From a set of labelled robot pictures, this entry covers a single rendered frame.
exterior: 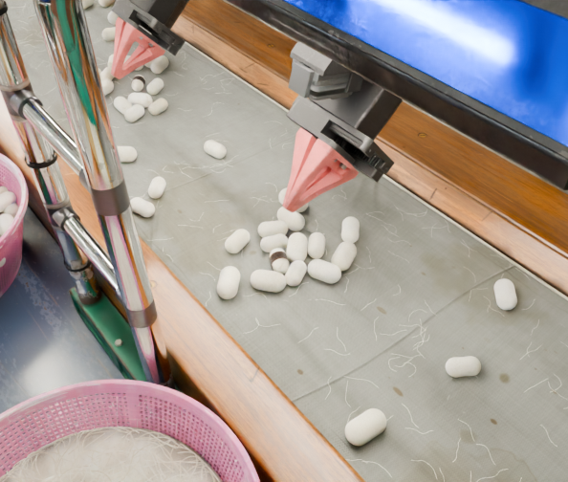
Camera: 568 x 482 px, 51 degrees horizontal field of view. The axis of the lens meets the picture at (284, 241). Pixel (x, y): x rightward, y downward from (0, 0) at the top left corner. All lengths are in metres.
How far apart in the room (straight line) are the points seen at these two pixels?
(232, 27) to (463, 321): 0.64
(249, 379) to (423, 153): 0.38
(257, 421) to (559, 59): 0.35
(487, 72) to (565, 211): 0.45
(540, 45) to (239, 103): 0.64
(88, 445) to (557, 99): 0.44
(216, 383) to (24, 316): 0.29
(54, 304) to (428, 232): 0.44
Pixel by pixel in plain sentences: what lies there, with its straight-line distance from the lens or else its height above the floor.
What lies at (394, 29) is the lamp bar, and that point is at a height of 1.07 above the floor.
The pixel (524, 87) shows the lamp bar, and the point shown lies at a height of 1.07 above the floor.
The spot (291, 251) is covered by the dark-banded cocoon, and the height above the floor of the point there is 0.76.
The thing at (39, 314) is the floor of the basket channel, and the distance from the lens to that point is 0.73.
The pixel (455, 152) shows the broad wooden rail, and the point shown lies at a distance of 0.78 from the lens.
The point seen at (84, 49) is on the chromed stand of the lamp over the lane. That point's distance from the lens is 0.34.
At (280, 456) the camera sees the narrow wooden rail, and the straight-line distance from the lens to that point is 0.49.
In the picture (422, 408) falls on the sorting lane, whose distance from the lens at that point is 0.55.
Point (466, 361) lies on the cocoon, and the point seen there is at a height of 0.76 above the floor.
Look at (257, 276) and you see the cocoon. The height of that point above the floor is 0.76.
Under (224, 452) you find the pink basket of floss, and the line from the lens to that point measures 0.51.
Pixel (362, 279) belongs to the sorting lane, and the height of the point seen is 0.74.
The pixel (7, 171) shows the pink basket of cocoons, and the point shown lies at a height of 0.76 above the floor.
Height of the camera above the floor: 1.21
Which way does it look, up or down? 45 degrees down
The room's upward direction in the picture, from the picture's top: straight up
